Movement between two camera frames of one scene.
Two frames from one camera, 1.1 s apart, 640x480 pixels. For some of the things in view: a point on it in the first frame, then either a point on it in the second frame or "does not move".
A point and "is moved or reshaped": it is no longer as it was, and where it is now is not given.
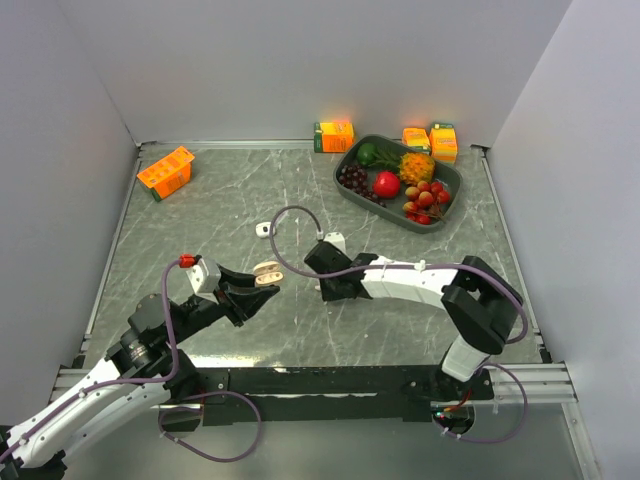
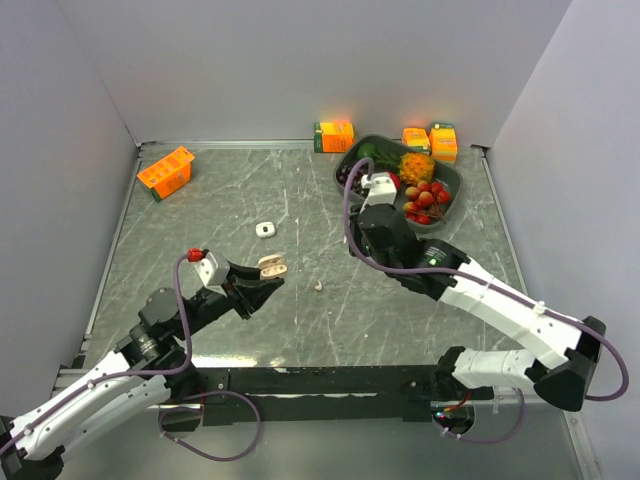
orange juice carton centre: (334, 137) does not move
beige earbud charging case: (267, 272) is moved or reshaped
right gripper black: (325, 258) -> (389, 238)
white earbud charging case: (263, 229) does not move
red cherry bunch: (423, 202) does not move
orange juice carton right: (443, 143) does not move
